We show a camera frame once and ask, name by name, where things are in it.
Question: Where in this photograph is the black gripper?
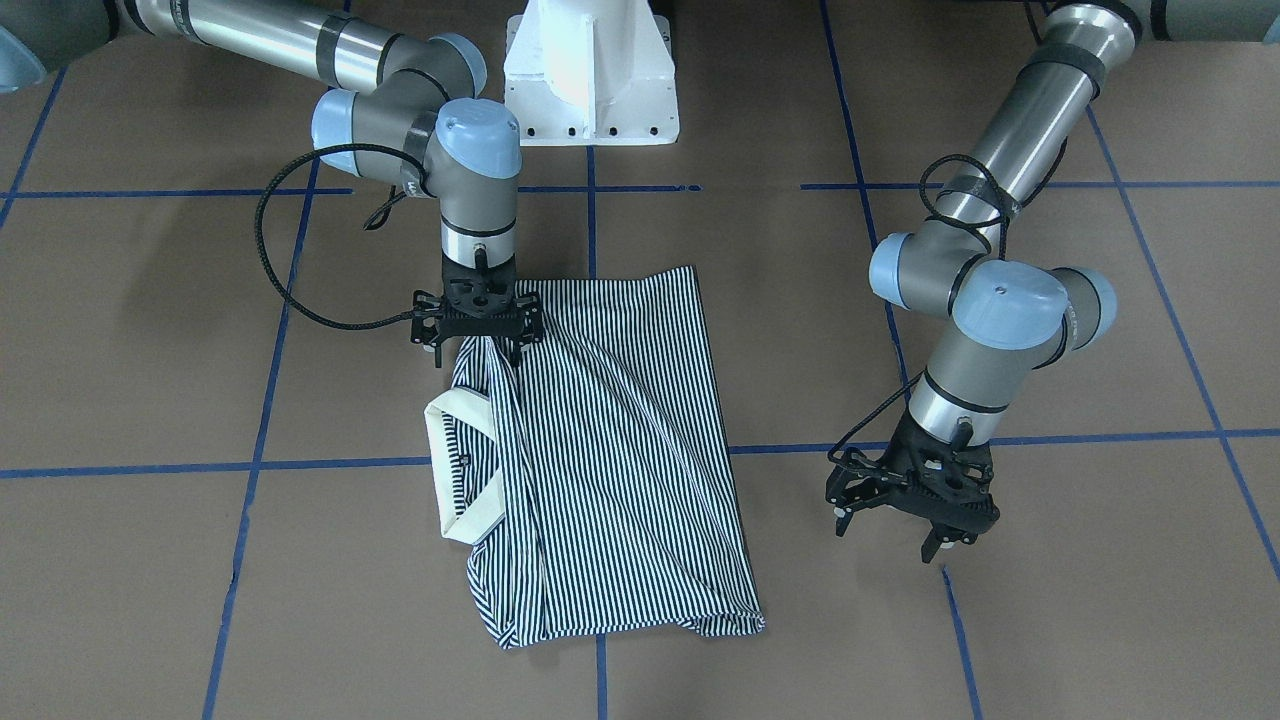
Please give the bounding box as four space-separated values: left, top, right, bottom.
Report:
826 413 1000 564
410 250 543 369

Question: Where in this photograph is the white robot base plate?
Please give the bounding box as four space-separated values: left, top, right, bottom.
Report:
503 1 681 147

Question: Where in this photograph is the navy white striped polo shirt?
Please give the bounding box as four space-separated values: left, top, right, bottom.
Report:
424 266 765 650

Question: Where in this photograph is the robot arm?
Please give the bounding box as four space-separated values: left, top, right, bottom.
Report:
826 1 1277 562
1 1 544 365

